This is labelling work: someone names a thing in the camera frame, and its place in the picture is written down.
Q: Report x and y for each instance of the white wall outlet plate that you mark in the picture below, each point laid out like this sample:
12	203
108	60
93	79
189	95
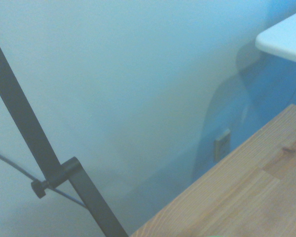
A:
222	145

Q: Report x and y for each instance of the black metal camera stand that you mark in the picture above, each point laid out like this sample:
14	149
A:
22	116

